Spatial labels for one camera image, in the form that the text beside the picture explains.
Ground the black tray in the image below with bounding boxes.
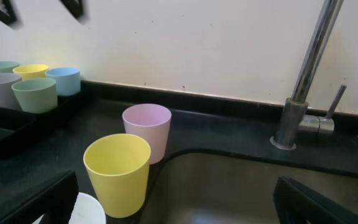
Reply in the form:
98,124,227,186
0,81,91,156

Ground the pink cup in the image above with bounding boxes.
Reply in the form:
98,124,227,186
122,103,172,165

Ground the steel tap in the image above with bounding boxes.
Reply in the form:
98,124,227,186
269,0,347,151

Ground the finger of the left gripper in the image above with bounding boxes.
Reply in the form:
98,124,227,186
0,0,20,29
59,0,90,24

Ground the steel sink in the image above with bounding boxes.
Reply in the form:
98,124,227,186
138,149,358,224

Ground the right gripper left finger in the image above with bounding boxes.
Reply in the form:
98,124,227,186
0,169,80,224

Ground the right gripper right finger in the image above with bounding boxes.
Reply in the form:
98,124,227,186
273,176,358,224

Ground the yellow cup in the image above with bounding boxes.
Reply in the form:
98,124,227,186
83,133,152,218
12,63,50,81

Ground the green cup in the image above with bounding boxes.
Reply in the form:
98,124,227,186
11,77,58,114
0,60,21,75

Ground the blue cup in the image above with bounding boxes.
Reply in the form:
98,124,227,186
45,67,81,96

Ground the white cup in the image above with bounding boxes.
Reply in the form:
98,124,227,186
32,192,107,224

